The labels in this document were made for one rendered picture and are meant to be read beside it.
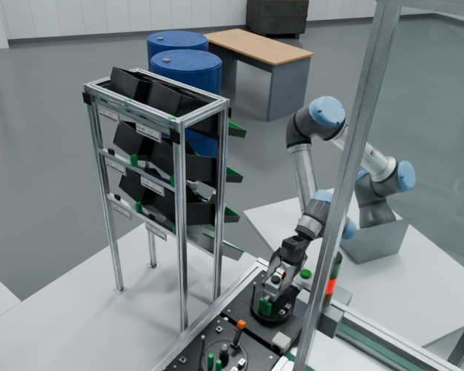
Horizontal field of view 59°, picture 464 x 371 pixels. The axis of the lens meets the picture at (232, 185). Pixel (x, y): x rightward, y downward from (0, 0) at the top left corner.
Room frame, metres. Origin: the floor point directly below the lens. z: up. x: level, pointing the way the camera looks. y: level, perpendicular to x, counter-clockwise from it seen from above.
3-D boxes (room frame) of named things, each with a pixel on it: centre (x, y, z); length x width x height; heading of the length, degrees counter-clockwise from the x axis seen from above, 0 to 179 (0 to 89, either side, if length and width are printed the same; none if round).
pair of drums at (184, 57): (3.91, 0.55, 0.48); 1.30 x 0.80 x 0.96; 28
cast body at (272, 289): (0.89, -0.15, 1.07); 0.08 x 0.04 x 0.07; 145
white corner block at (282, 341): (0.77, -0.18, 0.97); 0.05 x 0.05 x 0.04; 55
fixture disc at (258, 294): (0.90, -0.15, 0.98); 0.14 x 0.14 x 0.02
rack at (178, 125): (1.01, 0.21, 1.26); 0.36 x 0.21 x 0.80; 55
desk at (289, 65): (5.08, -0.17, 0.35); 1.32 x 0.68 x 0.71; 44
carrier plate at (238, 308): (0.90, -0.15, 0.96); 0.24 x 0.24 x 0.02; 55
